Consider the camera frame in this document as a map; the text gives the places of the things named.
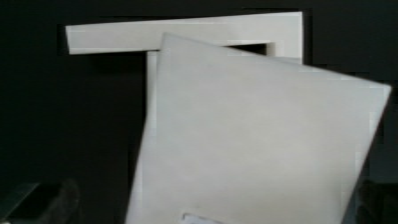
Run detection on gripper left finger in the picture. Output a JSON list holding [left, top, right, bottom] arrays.
[[0, 180, 80, 224]]

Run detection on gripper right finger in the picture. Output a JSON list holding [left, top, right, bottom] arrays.
[[356, 180, 398, 224]]

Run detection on white cabinet top block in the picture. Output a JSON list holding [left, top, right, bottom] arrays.
[[127, 35, 391, 224]]

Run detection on white workspace border frame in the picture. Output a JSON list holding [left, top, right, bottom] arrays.
[[66, 12, 304, 62]]

